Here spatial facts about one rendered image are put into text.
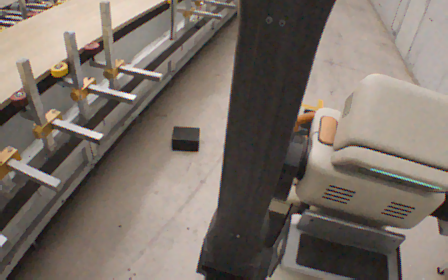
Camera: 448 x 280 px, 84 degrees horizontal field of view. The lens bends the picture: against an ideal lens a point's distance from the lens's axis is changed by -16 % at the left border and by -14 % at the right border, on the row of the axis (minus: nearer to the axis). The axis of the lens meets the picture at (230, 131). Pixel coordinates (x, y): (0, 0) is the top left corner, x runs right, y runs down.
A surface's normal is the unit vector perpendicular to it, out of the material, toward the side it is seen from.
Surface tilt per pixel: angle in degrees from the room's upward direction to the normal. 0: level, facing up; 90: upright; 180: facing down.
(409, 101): 43
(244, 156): 91
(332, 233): 90
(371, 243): 90
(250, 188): 91
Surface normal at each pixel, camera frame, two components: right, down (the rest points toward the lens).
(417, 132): -0.11, -0.16
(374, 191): -0.30, 0.69
